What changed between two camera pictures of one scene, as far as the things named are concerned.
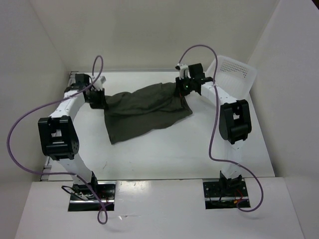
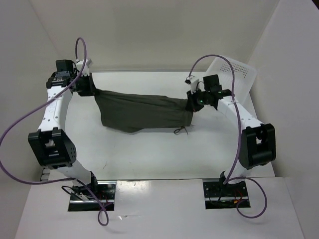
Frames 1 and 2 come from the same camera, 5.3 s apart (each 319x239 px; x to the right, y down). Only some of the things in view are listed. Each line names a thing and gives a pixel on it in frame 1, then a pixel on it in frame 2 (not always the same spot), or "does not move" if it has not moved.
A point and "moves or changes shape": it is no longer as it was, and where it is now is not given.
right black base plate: x=226 y=194 does not move
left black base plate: x=83 y=198 does not move
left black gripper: x=101 y=104 → x=90 y=89
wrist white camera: x=99 y=82 → x=88 y=64
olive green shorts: x=128 y=113 moves or changes shape
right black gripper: x=179 y=90 → x=191 y=104
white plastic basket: x=237 y=78 does not move
